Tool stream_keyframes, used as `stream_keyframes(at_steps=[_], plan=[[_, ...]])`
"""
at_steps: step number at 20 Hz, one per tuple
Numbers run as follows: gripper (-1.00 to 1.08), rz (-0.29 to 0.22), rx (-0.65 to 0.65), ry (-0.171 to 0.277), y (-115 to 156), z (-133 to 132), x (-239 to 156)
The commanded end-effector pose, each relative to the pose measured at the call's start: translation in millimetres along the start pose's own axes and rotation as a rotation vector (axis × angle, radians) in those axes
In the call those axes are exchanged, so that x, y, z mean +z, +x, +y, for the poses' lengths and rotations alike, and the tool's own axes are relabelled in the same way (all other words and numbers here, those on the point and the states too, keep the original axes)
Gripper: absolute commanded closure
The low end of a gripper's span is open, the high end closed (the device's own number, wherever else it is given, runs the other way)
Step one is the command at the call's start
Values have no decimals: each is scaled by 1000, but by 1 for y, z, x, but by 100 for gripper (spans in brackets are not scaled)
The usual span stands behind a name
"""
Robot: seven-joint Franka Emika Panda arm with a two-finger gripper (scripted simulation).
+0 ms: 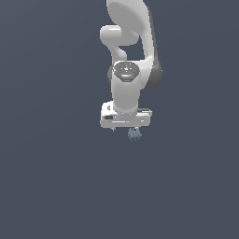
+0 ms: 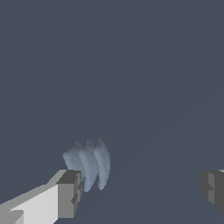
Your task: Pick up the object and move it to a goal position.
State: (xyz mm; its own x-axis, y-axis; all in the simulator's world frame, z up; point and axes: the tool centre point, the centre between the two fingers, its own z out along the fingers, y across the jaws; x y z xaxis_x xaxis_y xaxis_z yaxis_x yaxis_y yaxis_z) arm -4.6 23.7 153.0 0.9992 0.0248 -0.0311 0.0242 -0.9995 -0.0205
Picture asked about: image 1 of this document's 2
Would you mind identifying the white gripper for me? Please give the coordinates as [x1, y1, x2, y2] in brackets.
[100, 101, 153, 142]

